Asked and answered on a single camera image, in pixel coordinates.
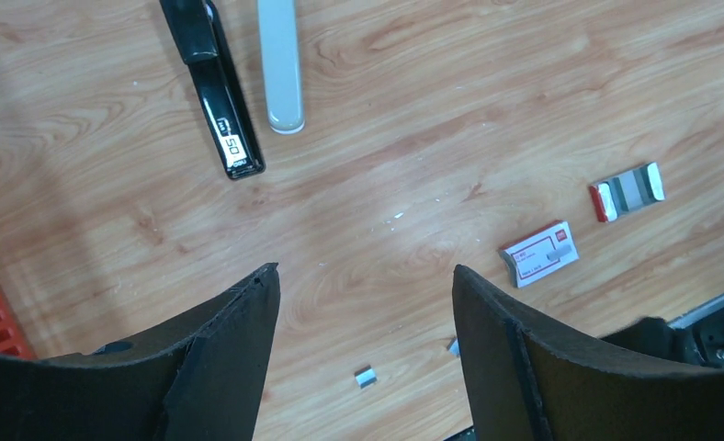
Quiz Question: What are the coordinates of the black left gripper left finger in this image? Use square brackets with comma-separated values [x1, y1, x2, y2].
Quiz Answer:
[0, 263, 280, 440]

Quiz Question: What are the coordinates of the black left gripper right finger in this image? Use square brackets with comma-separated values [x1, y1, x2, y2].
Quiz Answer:
[452, 266, 724, 440]

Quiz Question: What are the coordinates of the black stapler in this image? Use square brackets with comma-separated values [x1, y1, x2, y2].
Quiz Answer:
[160, 0, 266, 180]

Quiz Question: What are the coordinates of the red white staple box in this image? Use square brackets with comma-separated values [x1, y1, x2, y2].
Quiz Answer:
[498, 220, 580, 288]

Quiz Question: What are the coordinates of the small loose staple piece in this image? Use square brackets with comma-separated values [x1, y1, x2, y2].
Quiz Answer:
[354, 365, 378, 389]

